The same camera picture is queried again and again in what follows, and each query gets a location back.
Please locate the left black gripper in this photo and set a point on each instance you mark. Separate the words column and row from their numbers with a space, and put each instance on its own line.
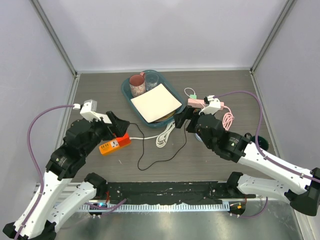
column 118, row 130

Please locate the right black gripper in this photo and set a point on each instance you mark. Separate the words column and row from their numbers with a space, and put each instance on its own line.
column 187, row 113

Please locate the orange power strip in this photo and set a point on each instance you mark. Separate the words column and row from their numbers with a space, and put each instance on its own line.
column 113, row 146

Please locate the red cube plug adapter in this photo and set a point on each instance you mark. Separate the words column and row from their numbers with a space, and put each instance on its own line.
column 124, row 140

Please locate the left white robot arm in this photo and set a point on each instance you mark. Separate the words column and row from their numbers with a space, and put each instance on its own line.
column 42, row 219

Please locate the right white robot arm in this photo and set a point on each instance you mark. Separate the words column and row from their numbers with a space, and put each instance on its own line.
column 297, row 186

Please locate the blue round socket hub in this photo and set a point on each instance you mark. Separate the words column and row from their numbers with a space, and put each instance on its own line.
column 198, row 137

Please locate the pink power strip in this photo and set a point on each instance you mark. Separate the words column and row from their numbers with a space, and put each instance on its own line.
column 196, row 103

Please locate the white square plate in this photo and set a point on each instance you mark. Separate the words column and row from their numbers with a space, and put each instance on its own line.
column 156, row 103

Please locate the teal plastic tray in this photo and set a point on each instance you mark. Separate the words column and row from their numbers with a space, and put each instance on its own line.
column 125, row 89

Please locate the pink patterned mug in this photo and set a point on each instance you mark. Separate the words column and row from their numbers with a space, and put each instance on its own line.
column 137, row 84

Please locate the clear glass cup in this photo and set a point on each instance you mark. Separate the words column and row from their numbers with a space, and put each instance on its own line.
column 151, row 80

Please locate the dark green mug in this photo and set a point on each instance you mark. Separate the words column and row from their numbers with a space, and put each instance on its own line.
column 262, row 142

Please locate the green plug with white cable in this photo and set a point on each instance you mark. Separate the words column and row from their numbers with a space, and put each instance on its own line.
column 190, row 92

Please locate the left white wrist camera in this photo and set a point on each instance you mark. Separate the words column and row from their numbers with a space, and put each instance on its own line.
column 88, row 112

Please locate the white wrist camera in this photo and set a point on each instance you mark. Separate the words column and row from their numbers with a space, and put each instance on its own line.
column 213, row 105
column 88, row 112

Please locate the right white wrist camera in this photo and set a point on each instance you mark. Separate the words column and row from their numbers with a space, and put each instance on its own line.
column 213, row 105

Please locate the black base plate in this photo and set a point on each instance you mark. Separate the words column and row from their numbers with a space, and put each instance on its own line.
column 170, row 193

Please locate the white slotted cable duct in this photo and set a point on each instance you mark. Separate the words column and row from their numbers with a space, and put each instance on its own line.
column 183, row 207

